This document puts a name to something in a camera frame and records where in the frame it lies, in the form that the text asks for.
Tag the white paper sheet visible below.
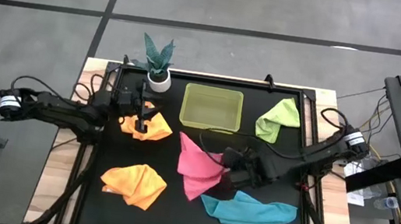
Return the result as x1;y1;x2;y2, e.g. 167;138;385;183
344;190;368;208

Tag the snake plant in white pot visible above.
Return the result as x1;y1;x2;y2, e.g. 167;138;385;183
127;30;179;95

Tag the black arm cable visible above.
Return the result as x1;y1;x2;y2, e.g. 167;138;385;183
195;89;352;184
9;60;116;110

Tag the black desk crossbar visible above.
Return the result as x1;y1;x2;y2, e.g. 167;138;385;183
343;150;401;201

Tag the blue microfiber towel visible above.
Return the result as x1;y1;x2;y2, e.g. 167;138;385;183
196;184;301;224

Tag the clear plastic bag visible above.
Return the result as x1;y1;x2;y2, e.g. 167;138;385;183
338;149;388;203

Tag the green microfiber towel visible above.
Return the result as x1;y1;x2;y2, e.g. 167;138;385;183
252;93;304;148

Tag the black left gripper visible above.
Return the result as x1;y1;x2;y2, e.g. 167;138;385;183
114;76;164;136

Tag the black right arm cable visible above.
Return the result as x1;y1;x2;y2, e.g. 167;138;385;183
195;89;352;184

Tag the pink microfiber towel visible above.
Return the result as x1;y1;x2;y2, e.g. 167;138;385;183
171;131;235;207

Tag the black metal table frame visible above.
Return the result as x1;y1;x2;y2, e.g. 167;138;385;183
22;42;382;224

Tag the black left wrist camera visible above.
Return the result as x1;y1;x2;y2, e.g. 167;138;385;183
119;87;142;107

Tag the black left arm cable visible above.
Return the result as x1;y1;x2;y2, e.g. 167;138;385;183
9;60;116;110

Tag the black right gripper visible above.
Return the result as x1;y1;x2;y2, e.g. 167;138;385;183
217;146;273;196

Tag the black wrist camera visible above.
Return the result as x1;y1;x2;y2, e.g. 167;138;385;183
119;87;142;107
221;148;246;170

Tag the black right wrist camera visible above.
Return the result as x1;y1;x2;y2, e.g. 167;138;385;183
221;148;246;170

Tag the yellow translucent plastic bin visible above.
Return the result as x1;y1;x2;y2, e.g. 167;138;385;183
177;82;246;136

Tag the thin grey cable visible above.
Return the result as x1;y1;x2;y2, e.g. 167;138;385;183
336;81;386;106

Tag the orange microfiber towel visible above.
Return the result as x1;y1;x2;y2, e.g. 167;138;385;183
96;157;171;215
116;96;178;145

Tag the clear plastic bottle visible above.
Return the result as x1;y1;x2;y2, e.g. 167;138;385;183
372;193;401;214

